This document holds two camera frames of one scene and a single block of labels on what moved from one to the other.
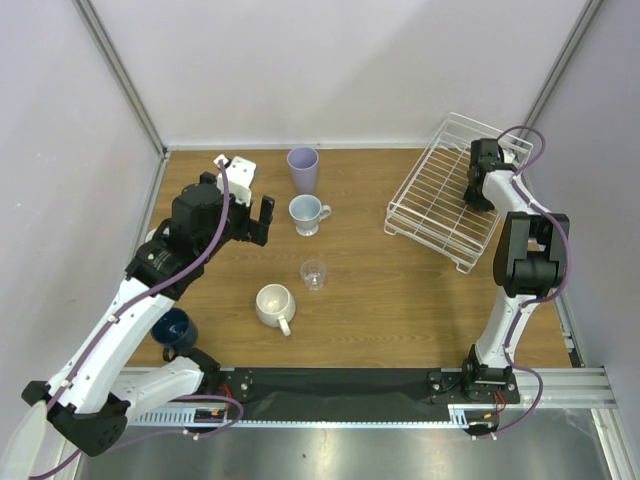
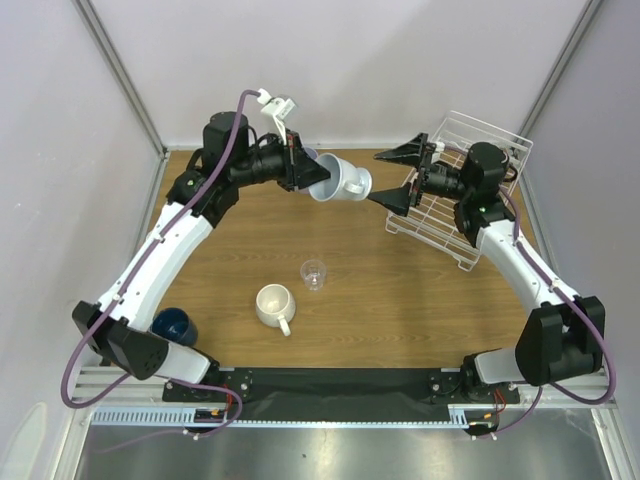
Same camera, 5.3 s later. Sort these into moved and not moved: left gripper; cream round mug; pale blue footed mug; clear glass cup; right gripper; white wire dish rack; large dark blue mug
Moved: pale blue footed mug; right gripper; left gripper
Not moved: clear glass cup; white wire dish rack; large dark blue mug; cream round mug
